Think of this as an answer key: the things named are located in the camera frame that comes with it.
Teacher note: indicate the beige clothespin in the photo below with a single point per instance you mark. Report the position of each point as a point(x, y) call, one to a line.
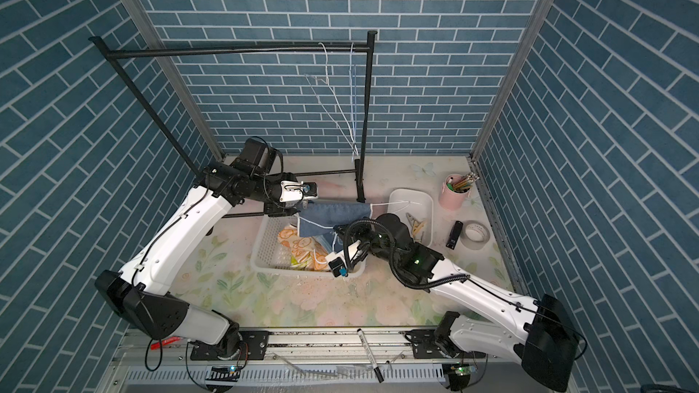
point(417, 227)

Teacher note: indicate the light blue wire hanger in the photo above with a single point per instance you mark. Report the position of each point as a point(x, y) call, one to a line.
point(354, 93)

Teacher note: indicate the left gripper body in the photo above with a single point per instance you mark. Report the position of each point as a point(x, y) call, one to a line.
point(277, 207)

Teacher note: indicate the orange bunny towel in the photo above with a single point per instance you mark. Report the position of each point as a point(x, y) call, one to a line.
point(301, 253)

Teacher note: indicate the white perforated plastic basket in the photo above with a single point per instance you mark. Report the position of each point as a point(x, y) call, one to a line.
point(266, 257)

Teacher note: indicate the pink metal pen bucket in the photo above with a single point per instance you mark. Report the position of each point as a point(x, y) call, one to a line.
point(451, 198)

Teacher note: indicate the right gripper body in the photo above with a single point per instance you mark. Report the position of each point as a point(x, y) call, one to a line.
point(355, 240)

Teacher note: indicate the red marker on rail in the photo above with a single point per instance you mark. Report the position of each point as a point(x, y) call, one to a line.
point(165, 342)

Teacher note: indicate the white wire hanger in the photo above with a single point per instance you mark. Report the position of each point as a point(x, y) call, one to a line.
point(375, 208)
point(343, 121)

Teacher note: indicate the black clothes rack frame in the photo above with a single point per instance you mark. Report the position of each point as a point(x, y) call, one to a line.
point(262, 93)

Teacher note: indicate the roll of tape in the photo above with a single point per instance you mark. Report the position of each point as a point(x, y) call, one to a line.
point(475, 235)

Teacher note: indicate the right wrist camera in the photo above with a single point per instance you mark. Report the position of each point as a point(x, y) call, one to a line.
point(339, 265)

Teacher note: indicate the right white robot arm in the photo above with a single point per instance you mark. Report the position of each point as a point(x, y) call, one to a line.
point(537, 333)

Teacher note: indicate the bundle of coloured pencils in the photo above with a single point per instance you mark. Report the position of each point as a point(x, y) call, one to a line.
point(463, 184)

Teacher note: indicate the blue bear towel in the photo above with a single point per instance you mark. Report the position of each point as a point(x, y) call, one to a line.
point(318, 219)

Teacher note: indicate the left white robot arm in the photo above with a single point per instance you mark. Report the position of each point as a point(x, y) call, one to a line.
point(139, 292)

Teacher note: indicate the black marker on rail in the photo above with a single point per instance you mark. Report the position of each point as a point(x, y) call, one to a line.
point(367, 348)

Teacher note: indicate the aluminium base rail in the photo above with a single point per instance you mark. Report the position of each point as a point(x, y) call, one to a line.
point(306, 359)

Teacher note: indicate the white rectangular tray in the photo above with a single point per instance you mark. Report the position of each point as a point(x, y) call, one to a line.
point(418, 203)

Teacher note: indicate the black object beside tape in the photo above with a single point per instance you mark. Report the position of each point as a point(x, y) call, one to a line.
point(455, 233)

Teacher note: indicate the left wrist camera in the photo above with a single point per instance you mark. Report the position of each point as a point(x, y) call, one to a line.
point(295, 191)

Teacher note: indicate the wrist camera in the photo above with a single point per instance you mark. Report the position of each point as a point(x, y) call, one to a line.
point(339, 265)
point(295, 191)

